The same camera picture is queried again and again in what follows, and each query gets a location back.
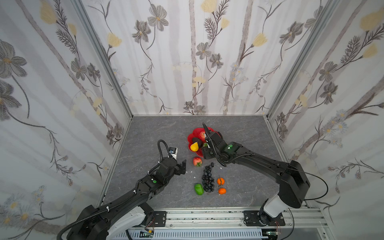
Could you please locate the green fake lime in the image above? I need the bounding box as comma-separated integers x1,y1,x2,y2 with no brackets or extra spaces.
194,184,204,196

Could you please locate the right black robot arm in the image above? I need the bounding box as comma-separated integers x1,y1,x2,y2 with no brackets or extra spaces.
203,130,310,226

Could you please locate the yellow fake pear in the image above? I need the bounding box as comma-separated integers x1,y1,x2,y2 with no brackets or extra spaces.
190,142,200,152

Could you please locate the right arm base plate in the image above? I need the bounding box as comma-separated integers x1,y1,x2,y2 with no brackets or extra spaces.
243,211,286,227

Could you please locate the red crinkled fake fruit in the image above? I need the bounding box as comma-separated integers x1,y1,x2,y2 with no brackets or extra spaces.
198,131,206,143

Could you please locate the aluminium mounting rail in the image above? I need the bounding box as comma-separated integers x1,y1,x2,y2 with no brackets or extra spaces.
144,206,329,231

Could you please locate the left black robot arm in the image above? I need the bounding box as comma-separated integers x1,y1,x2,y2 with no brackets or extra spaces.
57,157,187,240

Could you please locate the dark fake avocado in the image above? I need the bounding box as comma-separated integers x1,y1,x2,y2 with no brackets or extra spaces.
192,138,203,146

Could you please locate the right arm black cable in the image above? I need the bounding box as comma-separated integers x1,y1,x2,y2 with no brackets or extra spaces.
287,167,329,240

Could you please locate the orange fake tangerine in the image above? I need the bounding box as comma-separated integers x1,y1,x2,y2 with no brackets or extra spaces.
218,188,227,195
217,178,225,186

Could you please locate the white perforated cable duct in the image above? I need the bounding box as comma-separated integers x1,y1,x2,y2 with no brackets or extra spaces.
114,229,268,240

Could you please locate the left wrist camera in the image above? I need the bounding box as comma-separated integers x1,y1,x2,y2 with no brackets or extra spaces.
168,147,178,160

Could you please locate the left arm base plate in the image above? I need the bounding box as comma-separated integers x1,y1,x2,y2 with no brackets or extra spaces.
147,211,167,228

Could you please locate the black fake grape bunch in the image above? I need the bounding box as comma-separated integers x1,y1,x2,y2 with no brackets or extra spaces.
202,162,215,193

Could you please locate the orange fake tangerine lower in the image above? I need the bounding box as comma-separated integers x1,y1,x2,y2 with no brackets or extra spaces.
218,188,227,195

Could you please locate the red flower-shaped fruit bowl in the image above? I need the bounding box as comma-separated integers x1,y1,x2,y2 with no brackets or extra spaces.
187,128,207,157

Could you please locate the red fake apple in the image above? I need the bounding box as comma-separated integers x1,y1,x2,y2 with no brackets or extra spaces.
193,157,203,167

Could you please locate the orange fake tangerine upper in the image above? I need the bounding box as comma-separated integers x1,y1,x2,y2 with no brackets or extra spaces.
217,178,225,186

